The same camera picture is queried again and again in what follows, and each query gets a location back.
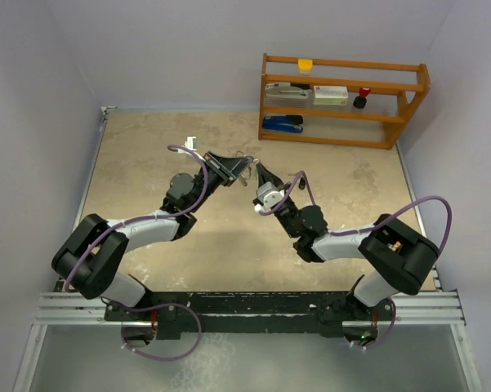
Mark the silver keyring with clips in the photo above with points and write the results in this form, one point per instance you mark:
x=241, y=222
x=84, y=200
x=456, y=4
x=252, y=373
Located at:
x=246, y=173

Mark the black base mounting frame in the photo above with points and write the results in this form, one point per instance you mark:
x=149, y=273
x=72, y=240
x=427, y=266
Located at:
x=327, y=314

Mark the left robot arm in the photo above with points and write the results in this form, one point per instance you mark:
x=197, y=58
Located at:
x=88, y=261

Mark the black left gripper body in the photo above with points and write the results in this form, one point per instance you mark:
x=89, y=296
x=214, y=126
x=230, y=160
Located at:
x=215, y=177

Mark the blue stapler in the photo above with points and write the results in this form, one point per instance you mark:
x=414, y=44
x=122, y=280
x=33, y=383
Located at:
x=285, y=123

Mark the wooden shelf rack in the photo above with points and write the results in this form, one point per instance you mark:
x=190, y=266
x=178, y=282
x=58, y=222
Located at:
x=397, y=91

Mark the key with black fob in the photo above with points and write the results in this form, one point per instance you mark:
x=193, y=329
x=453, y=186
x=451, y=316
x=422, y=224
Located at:
x=302, y=181

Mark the grey stapler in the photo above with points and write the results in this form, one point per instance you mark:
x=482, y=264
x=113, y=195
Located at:
x=287, y=91

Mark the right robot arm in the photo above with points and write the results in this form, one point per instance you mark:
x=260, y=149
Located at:
x=400, y=256

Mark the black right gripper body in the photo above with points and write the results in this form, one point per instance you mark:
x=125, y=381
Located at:
x=284, y=215

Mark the yellow small box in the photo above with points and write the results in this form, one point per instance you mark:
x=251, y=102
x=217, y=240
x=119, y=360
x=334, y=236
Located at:
x=304, y=66

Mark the white green staples box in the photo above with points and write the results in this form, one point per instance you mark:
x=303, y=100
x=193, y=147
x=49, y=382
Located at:
x=330, y=95

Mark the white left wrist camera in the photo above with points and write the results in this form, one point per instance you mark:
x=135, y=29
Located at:
x=191, y=143

